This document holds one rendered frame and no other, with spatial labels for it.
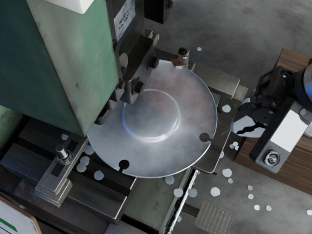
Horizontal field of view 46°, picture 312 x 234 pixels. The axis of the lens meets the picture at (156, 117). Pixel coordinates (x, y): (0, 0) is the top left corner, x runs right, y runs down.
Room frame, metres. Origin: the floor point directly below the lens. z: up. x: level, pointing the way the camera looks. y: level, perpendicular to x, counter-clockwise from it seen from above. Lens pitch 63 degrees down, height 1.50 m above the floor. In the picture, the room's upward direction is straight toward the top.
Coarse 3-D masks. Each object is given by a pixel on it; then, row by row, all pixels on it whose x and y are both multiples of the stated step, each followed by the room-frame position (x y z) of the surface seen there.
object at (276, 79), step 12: (276, 72) 0.33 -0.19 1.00; (288, 72) 0.34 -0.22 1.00; (300, 72) 0.30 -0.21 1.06; (264, 84) 0.33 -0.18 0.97; (276, 84) 0.31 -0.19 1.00; (288, 84) 0.31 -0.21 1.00; (300, 84) 0.27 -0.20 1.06; (264, 96) 0.30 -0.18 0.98; (276, 96) 0.29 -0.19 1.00; (288, 96) 0.28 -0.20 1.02; (300, 96) 0.26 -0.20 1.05; (264, 108) 0.27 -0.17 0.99; (276, 108) 0.27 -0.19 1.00; (264, 120) 0.27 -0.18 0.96
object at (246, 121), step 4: (244, 100) 0.34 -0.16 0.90; (248, 100) 0.33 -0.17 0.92; (232, 120) 0.30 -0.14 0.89; (240, 120) 0.28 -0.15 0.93; (244, 120) 0.28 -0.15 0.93; (248, 120) 0.28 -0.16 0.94; (252, 120) 0.28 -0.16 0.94; (232, 124) 0.29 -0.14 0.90; (236, 124) 0.29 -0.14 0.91; (240, 124) 0.28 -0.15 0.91; (244, 124) 0.28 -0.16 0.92; (248, 124) 0.28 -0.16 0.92; (252, 124) 0.28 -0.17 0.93; (232, 128) 0.29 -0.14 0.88; (236, 128) 0.28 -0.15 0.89; (240, 128) 0.28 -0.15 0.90; (236, 132) 0.28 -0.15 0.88
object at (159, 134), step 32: (160, 64) 0.50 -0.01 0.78; (160, 96) 0.41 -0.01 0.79; (192, 96) 0.42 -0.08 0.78; (96, 128) 0.34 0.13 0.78; (128, 128) 0.33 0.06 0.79; (160, 128) 0.33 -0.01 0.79; (192, 128) 0.34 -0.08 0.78; (128, 160) 0.26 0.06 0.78; (160, 160) 0.26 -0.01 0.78; (192, 160) 0.26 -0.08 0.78
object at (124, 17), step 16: (112, 0) 0.37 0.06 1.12; (128, 0) 0.40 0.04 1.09; (128, 16) 0.40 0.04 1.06; (128, 32) 0.40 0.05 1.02; (144, 32) 0.45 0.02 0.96; (128, 48) 0.39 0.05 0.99; (144, 48) 0.40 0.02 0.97; (128, 64) 0.37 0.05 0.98; (144, 64) 0.38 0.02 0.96; (128, 80) 0.33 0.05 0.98; (144, 80) 0.38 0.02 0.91; (128, 96) 0.33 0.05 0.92
